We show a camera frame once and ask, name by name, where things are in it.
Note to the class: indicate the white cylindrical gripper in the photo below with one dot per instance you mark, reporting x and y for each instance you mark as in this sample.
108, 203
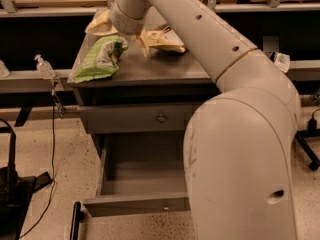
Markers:
127, 26

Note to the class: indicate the green rice chip bag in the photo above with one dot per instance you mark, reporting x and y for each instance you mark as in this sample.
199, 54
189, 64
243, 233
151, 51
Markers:
101, 61

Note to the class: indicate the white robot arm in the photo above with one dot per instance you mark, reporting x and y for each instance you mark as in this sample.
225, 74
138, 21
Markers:
237, 145

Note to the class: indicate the brown and yellow snack bag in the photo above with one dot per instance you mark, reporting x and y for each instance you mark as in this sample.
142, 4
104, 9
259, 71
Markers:
163, 37

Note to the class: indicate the grey drawer cabinet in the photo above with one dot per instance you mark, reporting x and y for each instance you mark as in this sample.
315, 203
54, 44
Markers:
160, 78

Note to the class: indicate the closed grey upper drawer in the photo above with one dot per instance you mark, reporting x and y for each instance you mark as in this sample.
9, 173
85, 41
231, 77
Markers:
136, 118

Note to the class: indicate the open grey lower drawer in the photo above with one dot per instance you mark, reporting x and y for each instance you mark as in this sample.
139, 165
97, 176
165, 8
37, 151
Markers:
140, 173

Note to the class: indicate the black bar near drawer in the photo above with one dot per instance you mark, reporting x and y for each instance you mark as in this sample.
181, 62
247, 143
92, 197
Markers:
77, 216

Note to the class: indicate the clear sanitizer pump bottle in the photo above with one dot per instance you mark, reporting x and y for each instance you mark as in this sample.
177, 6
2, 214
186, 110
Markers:
44, 68

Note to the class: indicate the white label packet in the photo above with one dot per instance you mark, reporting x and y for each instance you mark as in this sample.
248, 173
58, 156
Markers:
281, 61

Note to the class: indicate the black floor stand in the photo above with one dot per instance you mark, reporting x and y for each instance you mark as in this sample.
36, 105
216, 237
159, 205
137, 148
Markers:
15, 192

